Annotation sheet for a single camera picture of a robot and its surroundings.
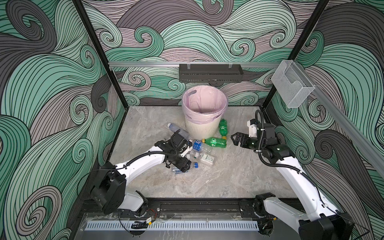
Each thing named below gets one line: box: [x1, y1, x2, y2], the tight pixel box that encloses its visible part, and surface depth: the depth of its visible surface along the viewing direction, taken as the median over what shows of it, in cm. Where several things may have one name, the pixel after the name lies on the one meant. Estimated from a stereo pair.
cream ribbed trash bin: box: [186, 114, 222, 141], surface depth 92 cm
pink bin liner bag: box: [182, 85, 228, 123], surface depth 94 cm
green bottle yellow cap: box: [201, 137, 227, 148], surface depth 97 cm
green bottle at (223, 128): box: [219, 118, 228, 140], surface depth 103 cm
